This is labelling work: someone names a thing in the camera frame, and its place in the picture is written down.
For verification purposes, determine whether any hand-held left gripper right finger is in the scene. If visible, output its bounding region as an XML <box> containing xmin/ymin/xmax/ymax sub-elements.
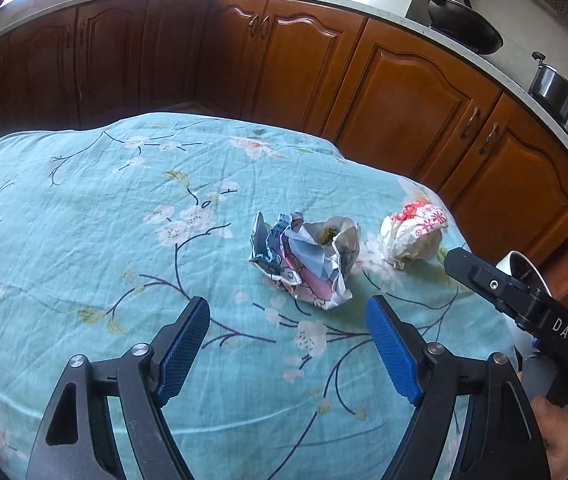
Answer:
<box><xmin>365</xmin><ymin>294</ymin><xmax>549</xmax><ymax>480</ymax></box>

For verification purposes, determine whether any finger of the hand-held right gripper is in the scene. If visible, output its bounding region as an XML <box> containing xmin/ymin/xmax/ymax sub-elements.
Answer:
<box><xmin>442</xmin><ymin>247</ymin><xmax>548</xmax><ymax>329</ymax></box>

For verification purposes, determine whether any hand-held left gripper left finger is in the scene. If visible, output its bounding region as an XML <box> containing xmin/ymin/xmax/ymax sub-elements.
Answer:
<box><xmin>26</xmin><ymin>296</ymin><xmax>211</xmax><ymax>480</ymax></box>

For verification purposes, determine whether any white round bin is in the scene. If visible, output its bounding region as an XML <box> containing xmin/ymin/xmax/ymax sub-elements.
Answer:
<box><xmin>494</xmin><ymin>251</ymin><xmax>557</xmax><ymax>401</ymax></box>

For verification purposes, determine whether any white plastic bag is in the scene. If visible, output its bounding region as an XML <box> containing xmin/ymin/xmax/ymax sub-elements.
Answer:
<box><xmin>380</xmin><ymin>200</ymin><xmax>450</xmax><ymax>270</ymax></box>

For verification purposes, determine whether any white blue wrapper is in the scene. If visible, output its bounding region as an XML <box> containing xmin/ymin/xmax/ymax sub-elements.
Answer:
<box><xmin>249</xmin><ymin>211</ymin><xmax>361</xmax><ymax>312</ymax></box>

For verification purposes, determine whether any person's right hand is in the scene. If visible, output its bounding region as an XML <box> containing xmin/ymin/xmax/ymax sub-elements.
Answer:
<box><xmin>531</xmin><ymin>396</ymin><xmax>568</xmax><ymax>480</ymax></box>

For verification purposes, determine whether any black bin liner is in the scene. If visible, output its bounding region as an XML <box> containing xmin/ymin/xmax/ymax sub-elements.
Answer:
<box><xmin>510</xmin><ymin>253</ymin><xmax>544</xmax><ymax>293</ymax></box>

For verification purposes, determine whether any light blue floral tablecloth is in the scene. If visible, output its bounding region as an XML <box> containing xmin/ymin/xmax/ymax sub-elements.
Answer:
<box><xmin>0</xmin><ymin>111</ymin><xmax>529</xmax><ymax>480</ymax></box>

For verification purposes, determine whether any steel cooking pot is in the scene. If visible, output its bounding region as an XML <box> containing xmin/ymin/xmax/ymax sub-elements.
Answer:
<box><xmin>528</xmin><ymin>51</ymin><xmax>568</xmax><ymax>122</ymax></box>

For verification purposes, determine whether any wooden kitchen cabinet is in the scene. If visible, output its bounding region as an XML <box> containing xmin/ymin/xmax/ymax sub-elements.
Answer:
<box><xmin>0</xmin><ymin>0</ymin><xmax>568</xmax><ymax>268</ymax></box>

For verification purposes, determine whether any black wok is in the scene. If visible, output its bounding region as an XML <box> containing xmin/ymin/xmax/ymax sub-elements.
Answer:
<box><xmin>399</xmin><ymin>0</ymin><xmax>504</xmax><ymax>56</ymax></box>

